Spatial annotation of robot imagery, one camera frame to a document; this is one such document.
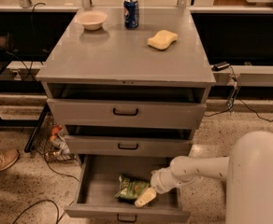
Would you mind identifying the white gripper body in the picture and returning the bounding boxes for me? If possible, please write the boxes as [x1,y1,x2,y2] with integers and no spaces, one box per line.
[151,167,185,194]

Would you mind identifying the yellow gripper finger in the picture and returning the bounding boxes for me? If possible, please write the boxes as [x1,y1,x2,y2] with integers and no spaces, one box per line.
[135,188,156,207]

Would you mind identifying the green jalapeno chip bag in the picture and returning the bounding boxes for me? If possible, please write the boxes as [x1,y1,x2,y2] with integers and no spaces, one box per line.
[115,175,150,201]

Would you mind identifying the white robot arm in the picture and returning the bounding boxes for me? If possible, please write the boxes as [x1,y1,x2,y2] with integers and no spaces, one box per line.
[135,131,273,224]

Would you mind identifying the grey middle drawer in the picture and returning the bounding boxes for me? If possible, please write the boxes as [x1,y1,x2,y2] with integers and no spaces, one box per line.
[65,125,194,157]

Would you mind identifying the grey drawer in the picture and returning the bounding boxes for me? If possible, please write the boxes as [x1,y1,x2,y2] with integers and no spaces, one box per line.
[46,83,208,131]
[65,155,190,224]
[65,125,194,157]

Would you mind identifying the grey bottom drawer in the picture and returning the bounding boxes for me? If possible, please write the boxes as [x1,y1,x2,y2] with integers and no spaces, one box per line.
[65,155,190,224]

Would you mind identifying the grey drawer cabinet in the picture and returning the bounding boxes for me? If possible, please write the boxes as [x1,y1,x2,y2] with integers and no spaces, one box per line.
[36,7,217,173]

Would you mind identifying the grey top drawer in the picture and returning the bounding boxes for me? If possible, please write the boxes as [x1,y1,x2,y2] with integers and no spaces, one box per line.
[46,83,208,131]

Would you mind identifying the black power adapter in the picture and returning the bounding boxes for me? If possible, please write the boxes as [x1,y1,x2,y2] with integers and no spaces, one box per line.
[212,62,230,71]

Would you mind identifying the yellow sponge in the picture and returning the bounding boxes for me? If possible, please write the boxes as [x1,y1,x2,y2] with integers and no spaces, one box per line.
[147,30,178,50]

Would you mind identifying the tan leather shoe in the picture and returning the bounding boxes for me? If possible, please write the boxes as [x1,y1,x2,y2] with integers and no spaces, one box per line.
[0,149,19,172]

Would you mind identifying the white paper bowl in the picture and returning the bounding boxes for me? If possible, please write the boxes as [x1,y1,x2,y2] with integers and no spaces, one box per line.
[77,10,108,31]

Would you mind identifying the blue pepsi can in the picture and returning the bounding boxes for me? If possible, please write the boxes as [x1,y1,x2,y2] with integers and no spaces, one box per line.
[123,0,139,29]

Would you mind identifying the black floor cable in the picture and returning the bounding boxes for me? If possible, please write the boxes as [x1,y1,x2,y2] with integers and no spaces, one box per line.
[12,154,80,224]

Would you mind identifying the wire basket with snacks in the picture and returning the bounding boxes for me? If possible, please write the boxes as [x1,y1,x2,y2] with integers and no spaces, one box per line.
[35,116,75,162]

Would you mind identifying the black table leg frame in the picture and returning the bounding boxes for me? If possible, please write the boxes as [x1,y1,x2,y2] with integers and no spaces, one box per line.
[0,93,50,153]

